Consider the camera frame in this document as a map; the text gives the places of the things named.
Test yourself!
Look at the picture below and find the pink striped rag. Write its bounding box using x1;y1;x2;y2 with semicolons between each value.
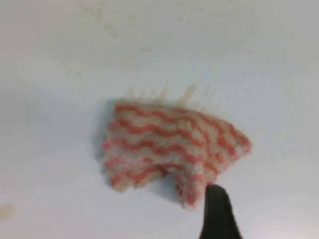
103;102;252;208

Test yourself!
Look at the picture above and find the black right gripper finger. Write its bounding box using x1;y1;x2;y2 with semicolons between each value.
199;185;243;239

